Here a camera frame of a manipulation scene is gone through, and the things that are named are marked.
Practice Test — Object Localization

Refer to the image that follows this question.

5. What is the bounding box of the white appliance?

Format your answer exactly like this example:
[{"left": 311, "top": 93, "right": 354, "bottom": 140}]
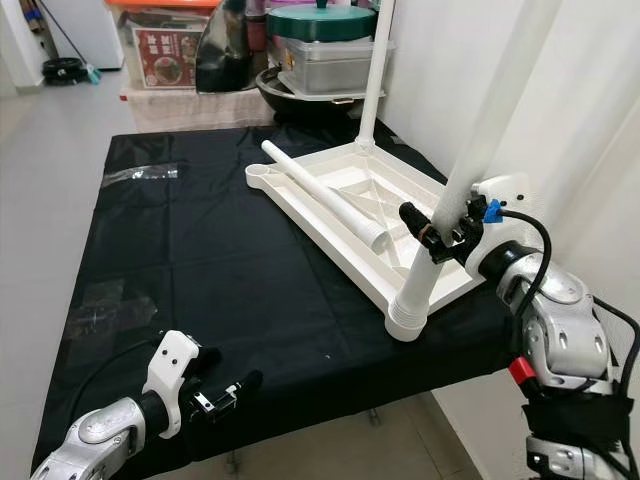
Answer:
[{"left": 50, "top": 0, "right": 126, "bottom": 71}]

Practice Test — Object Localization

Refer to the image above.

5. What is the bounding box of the teal mop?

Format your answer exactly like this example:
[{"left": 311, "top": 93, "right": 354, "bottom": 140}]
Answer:
[{"left": 50, "top": 0, "right": 105, "bottom": 85}]

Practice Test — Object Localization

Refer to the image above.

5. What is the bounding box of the clear plastic storage container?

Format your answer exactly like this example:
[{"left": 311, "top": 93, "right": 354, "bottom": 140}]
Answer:
[{"left": 278, "top": 38, "right": 396, "bottom": 98}]

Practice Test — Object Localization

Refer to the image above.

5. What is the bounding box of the green lidded pot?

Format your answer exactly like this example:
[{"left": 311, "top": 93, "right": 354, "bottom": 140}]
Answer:
[{"left": 268, "top": 0, "right": 379, "bottom": 43}]

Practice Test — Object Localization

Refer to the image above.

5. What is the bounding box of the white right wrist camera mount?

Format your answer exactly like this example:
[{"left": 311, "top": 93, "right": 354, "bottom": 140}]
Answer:
[{"left": 465, "top": 172, "right": 531, "bottom": 269}]

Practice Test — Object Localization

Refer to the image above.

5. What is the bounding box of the red printed carton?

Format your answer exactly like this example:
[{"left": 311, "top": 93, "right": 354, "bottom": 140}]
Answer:
[{"left": 135, "top": 27, "right": 201, "bottom": 89}]

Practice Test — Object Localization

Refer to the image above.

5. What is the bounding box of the clear tape patch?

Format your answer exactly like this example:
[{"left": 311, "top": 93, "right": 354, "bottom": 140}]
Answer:
[{"left": 65, "top": 280, "right": 151, "bottom": 346}]

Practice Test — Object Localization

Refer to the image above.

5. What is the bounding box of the black glossy bag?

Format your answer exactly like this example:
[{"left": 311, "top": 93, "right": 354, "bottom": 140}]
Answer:
[{"left": 197, "top": 0, "right": 256, "bottom": 94}]

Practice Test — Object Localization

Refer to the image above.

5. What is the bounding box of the clear tape strip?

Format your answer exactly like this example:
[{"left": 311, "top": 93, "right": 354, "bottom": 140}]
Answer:
[{"left": 102, "top": 163, "right": 179, "bottom": 184}]

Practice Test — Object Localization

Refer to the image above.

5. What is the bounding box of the black tablecloth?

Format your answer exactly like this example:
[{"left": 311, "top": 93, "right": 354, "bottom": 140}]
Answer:
[{"left": 30, "top": 125, "right": 551, "bottom": 480}]

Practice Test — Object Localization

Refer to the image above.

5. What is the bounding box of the black wok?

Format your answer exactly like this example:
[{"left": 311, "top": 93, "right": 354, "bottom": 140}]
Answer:
[{"left": 257, "top": 68, "right": 371, "bottom": 123}]

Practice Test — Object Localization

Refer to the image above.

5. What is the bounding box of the orange lidded storage box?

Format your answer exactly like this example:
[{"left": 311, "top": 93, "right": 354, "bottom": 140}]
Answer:
[{"left": 105, "top": 0, "right": 221, "bottom": 89}]

